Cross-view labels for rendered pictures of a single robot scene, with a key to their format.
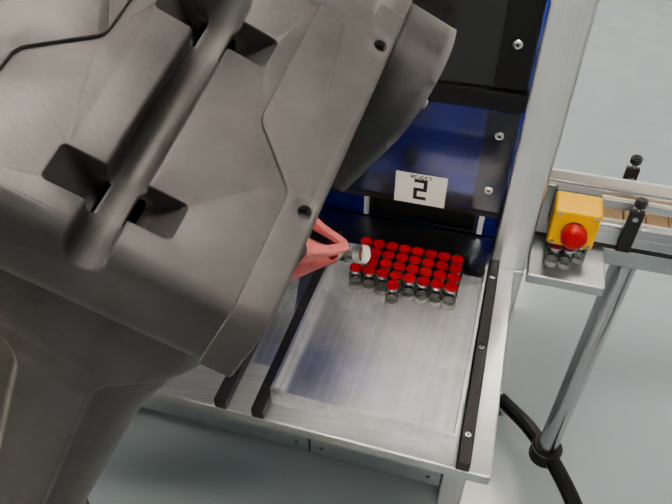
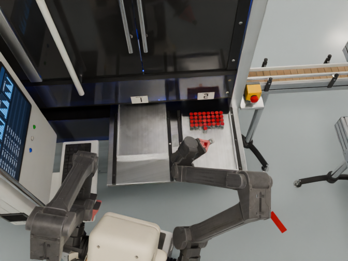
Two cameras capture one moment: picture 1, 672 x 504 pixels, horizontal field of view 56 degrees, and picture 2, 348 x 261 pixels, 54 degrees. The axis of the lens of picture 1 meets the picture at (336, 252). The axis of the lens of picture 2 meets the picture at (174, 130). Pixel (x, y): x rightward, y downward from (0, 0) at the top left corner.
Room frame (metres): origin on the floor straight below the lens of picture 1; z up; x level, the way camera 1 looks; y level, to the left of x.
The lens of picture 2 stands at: (-0.07, 0.32, 2.47)
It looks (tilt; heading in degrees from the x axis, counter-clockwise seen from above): 61 degrees down; 343
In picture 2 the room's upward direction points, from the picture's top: 3 degrees counter-clockwise
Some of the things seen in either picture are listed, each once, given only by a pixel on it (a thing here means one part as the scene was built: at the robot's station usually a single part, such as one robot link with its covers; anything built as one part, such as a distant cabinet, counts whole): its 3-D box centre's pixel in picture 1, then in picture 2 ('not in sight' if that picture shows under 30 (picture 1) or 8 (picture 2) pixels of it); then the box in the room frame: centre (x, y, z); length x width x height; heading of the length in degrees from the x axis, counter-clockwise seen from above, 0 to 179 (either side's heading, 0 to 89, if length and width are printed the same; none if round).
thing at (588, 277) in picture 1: (565, 258); (250, 98); (0.83, -0.41, 0.87); 0.14 x 0.13 x 0.02; 164
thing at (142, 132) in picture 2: not in sight; (142, 126); (0.85, 0.21, 0.90); 0.34 x 0.26 x 0.04; 164
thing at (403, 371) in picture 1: (389, 328); (208, 142); (0.65, -0.08, 0.90); 0.34 x 0.26 x 0.04; 163
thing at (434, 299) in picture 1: (401, 286); (206, 126); (0.73, -0.11, 0.91); 0.18 x 0.02 x 0.05; 73
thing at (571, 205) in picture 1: (574, 217); (252, 91); (0.80, -0.39, 1.00); 0.08 x 0.07 x 0.07; 164
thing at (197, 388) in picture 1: (295, 298); (175, 139); (0.73, 0.07, 0.87); 0.70 x 0.48 x 0.02; 74
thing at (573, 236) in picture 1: (573, 234); (254, 98); (0.75, -0.37, 1.00); 0.04 x 0.04 x 0.04; 74
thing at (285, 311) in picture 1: (277, 317); (175, 149); (0.66, 0.09, 0.91); 0.14 x 0.03 x 0.06; 164
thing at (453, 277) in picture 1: (404, 277); (206, 122); (0.75, -0.11, 0.91); 0.18 x 0.02 x 0.05; 73
